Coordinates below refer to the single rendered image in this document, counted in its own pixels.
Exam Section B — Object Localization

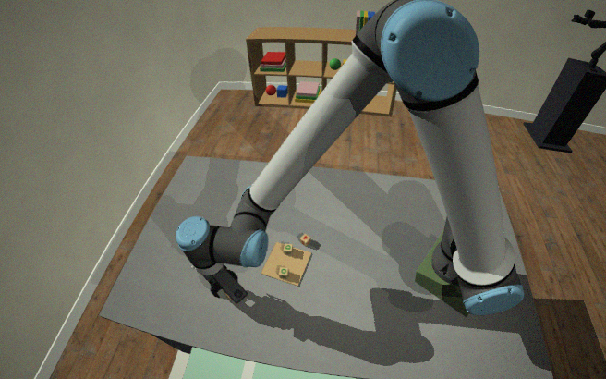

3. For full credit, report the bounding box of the tan flat mat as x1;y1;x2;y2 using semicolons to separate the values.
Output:
261;242;311;286

